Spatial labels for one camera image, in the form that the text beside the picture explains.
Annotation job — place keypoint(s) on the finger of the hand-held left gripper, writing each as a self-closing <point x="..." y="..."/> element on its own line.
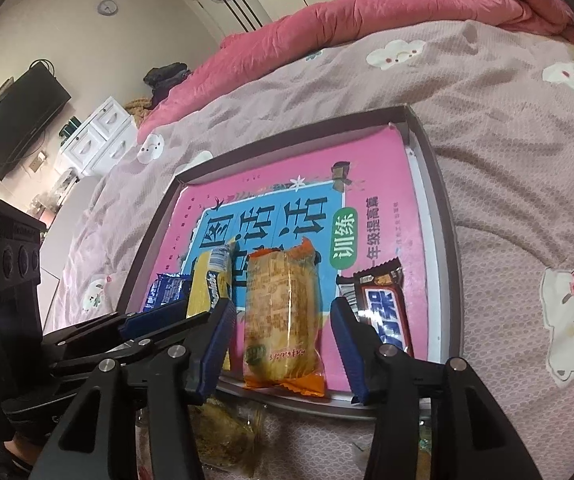
<point x="92" y="357"/>
<point x="152" y="322"/>

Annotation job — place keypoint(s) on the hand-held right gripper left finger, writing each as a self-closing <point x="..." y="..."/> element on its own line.
<point x="212" y="350"/>

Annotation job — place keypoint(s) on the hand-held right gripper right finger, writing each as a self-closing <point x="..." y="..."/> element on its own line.
<point x="352" y="350"/>

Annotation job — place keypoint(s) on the blue snack packet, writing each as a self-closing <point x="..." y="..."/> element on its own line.
<point x="167" y="292"/>

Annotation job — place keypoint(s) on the brown chocolate bar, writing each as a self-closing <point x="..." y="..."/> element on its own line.
<point x="382" y="310"/>

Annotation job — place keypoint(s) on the yellow snack packet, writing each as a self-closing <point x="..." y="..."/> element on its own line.
<point x="207" y="285"/>

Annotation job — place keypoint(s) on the orange cracker packet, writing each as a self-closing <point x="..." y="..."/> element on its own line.
<point x="282" y="310"/>

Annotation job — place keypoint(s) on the clear zip bag brown snack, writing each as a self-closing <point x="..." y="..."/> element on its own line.
<point x="227" y="435"/>

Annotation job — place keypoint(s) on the dark shallow cardboard box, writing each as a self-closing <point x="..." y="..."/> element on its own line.
<point x="449" y="260"/>

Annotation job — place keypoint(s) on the light grey rounded furniture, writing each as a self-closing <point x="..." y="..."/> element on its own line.
<point x="74" y="220"/>

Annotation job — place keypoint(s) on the clear cosmetics organizer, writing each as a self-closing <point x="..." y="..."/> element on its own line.
<point x="52" y="192"/>

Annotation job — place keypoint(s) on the dark green containers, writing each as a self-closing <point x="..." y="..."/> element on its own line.
<point x="69" y="127"/>

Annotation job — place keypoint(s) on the white drawer cabinet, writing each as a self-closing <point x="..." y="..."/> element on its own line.
<point x="99" y="140"/>

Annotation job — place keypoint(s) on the pink and blue book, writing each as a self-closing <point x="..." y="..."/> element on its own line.
<point x="367" y="170"/>

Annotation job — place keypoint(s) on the tan fluffy blanket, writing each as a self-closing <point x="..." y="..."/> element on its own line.
<point x="137" y="110"/>

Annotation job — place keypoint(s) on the lilac printed bed cover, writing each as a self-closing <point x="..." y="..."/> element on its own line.
<point x="492" y="160"/>

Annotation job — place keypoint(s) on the pile of dark clothes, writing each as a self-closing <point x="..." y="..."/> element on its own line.
<point x="167" y="82"/>

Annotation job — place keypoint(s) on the pink quilt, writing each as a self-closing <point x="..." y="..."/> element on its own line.
<point x="317" y="25"/>

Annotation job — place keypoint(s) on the wall socket plate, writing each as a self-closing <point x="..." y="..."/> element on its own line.
<point x="37" y="162"/>

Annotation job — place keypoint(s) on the black wall television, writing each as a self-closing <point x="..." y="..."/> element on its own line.
<point x="17" y="120"/>

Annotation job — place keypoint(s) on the round wall clock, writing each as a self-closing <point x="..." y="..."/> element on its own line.
<point x="108" y="7"/>

